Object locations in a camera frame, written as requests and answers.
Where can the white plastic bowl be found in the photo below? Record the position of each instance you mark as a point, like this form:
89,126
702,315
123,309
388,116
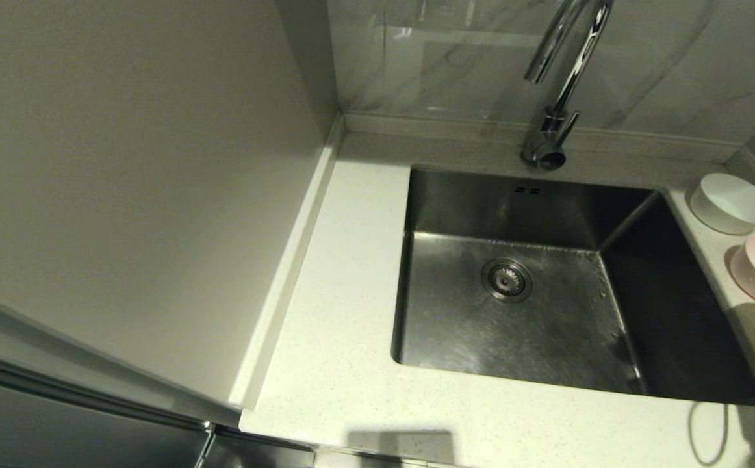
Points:
731,203

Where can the chrome gooseneck faucet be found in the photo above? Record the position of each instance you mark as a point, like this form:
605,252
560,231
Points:
546,146

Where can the round metal drain strainer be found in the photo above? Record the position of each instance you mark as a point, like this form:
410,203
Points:
507,279

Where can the stainless steel sink basin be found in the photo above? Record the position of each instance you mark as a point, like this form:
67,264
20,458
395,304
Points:
546,338

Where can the grey tall cabinet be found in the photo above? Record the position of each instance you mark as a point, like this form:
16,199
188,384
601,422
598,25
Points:
124,195

